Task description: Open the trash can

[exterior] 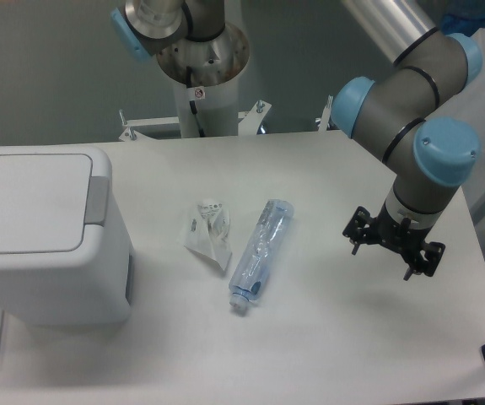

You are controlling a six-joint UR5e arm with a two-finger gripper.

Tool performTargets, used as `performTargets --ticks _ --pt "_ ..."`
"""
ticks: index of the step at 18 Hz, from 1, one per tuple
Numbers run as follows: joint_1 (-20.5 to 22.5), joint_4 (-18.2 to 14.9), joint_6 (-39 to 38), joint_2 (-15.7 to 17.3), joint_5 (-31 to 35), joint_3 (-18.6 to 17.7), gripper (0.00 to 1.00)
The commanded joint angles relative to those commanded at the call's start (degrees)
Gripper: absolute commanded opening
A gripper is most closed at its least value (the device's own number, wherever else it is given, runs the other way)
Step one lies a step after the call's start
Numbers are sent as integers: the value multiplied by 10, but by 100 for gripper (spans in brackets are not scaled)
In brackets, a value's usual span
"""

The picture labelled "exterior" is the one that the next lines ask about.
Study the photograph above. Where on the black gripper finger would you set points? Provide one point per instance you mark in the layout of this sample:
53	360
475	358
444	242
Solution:
423	260
358	229

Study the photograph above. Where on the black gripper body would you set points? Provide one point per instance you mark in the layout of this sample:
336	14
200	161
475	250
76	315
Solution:
397	237

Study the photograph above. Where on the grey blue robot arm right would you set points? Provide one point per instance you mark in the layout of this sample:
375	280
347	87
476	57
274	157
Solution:
448	148

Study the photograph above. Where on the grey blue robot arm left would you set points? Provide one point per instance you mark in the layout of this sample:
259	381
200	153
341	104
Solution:
170	21

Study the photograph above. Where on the white plastic trash can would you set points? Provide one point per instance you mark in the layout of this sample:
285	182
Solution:
65	252

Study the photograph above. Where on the white trash can lid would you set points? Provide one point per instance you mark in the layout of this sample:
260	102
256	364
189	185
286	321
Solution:
46	200

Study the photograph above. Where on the crushed clear plastic bottle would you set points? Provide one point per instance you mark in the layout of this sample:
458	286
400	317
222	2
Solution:
252	270

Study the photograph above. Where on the crumpled white paper wrapper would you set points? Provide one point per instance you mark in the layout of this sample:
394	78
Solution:
205	231

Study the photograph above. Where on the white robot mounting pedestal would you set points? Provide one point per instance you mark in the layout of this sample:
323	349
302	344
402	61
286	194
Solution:
205	81

